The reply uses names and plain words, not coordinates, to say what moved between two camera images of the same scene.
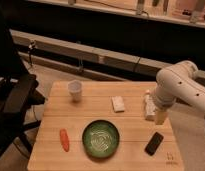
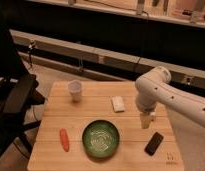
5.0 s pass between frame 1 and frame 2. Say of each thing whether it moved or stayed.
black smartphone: stayed
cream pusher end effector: moved
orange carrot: stayed
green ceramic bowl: stayed
